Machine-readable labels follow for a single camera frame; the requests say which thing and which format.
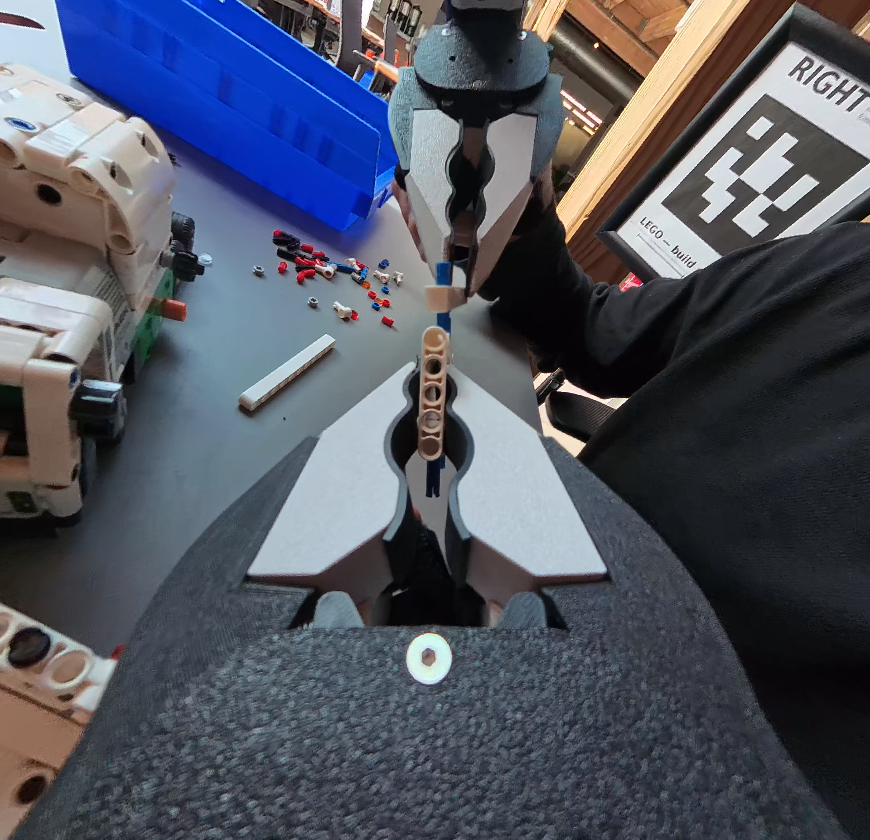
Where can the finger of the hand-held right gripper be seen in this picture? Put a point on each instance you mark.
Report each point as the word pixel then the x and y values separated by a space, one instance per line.
pixel 428 167
pixel 513 167

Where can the flat white lego beam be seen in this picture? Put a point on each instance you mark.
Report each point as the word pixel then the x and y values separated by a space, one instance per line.
pixel 285 374

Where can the short white lego beam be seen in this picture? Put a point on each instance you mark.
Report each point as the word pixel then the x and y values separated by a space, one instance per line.
pixel 433 391

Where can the white green lego truck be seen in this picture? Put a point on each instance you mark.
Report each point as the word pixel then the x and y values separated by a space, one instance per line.
pixel 68 242

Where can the wooden post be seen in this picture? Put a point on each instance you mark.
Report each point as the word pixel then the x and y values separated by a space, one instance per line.
pixel 646 106

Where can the scattered small lego pins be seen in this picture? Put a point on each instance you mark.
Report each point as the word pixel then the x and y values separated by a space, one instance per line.
pixel 326 269

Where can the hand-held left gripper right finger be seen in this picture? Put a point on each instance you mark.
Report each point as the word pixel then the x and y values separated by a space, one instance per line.
pixel 530 514

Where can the black framed marker sign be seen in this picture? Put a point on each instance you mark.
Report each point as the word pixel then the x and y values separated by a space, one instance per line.
pixel 747 153

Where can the person's right forearm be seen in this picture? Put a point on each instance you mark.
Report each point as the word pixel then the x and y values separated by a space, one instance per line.
pixel 612 323

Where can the blue plastic bin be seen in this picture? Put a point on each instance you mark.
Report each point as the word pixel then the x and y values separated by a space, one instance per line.
pixel 204 72

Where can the white lego recycling container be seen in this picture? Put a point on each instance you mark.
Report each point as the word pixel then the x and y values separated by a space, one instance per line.
pixel 41 704

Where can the person's black clothing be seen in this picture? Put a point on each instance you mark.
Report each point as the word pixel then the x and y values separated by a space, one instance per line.
pixel 747 548

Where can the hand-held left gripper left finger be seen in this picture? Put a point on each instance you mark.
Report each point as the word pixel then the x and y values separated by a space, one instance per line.
pixel 326 514

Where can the person's right hand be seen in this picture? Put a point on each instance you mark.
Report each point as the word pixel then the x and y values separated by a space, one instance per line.
pixel 544 228

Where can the background workbench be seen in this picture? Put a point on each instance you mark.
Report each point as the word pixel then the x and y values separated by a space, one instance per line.
pixel 306 4

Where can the black office chair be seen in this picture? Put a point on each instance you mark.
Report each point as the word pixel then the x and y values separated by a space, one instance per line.
pixel 578 405

